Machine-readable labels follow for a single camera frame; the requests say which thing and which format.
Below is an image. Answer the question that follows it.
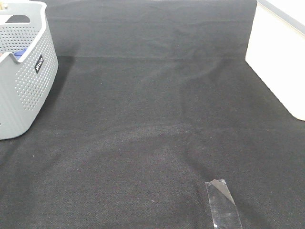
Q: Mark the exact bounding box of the black table cloth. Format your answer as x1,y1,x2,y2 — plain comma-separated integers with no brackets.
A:
0,0,305,229

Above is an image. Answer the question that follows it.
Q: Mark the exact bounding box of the blue towel in basket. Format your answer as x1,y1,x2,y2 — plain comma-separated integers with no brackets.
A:
14,48,27,60

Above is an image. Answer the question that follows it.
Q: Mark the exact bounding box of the clear tape strip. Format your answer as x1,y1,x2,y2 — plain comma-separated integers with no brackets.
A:
205,179,243,229

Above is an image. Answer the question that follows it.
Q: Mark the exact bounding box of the grey perforated laundry basket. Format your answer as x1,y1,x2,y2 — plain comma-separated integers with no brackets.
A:
0,0,58,140

